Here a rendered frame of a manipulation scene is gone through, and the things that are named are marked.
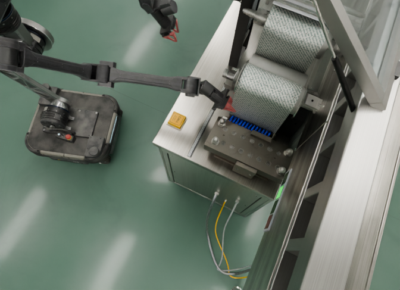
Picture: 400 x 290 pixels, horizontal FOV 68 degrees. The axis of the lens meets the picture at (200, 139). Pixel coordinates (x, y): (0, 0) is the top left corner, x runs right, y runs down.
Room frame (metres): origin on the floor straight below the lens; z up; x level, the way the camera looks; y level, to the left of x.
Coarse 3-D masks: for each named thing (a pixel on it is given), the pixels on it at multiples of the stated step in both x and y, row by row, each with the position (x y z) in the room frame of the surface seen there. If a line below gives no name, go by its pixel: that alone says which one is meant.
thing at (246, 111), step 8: (232, 104) 0.62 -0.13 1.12; (240, 104) 0.61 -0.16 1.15; (248, 104) 0.60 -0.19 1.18; (232, 112) 0.62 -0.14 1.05; (240, 112) 0.61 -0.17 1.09; (248, 112) 0.60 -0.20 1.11; (256, 112) 0.58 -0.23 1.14; (264, 112) 0.57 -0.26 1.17; (272, 112) 0.56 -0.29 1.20; (248, 120) 0.59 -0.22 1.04; (256, 120) 0.58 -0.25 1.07; (264, 120) 0.57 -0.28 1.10; (272, 120) 0.56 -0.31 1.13; (280, 120) 0.55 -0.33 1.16; (264, 128) 0.56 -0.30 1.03; (272, 128) 0.55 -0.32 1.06
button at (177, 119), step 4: (176, 112) 0.66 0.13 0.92; (172, 116) 0.63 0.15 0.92; (176, 116) 0.63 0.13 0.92; (180, 116) 0.63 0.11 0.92; (184, 116) 0.64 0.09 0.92; (168, 120) 0.61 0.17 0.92; (172, 120) 0.61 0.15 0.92; (176, 120) 0.61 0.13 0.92; (180, 120) 0.61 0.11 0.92; (184, 120) 0.62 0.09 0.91; (172, 124) 0.59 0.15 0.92; (176, 124) 0.59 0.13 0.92; (180, 124) 0.59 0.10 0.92
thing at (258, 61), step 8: (256, 56) 0.81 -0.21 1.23; (256, 64) 0.77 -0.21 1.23; (264, 64) 0.77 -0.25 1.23; (272, 64) 0.77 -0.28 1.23; (280, 64) 0.78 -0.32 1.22; (272, 72) 0.74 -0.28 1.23; (280, 72) 0.74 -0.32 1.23; (288, 72) 0.74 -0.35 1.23; (296, 72) 0.75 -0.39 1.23; (296, 80) 0.70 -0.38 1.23; (304, 80) 0.71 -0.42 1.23
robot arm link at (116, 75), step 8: (104, 64) 0.71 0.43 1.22; (112, 64) 0.71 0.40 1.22; (112, 72) 0.68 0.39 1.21; (120, 72) 0.68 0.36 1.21; (128, 72) 0.68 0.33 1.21; (112, 80) 0.65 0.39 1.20; (120, 80) 0.65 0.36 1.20; (128, 80) 0.65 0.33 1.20; (136, 80) 0.65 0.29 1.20; (144, 80) 0.66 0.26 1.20; (152, 80) 0.66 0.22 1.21; (160, 80) 0.66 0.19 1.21; (168, 80) 0.66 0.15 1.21; (176, 80) 0.66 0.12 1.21; (192, 80) 0.67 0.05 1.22; (168, 88) 0.64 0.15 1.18; (176, 88) 0.64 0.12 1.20; (184, 88) 0.64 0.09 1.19; (192, 88) 0.64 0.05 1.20
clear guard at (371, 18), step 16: (352, 0) 0.52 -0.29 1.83; (368, 0) 0.56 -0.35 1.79; (384, 0) 0.61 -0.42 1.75; (352, 16) 0.49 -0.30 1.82; (368, 16) 0.53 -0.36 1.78; (384, 16) 0.58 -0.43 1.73; (368, 32) 0.50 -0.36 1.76; (384, 32) 0.54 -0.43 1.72; (368, 48) 0.46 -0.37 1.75; (384, 48) 0.51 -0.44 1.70; (384, 64) 0.47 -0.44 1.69
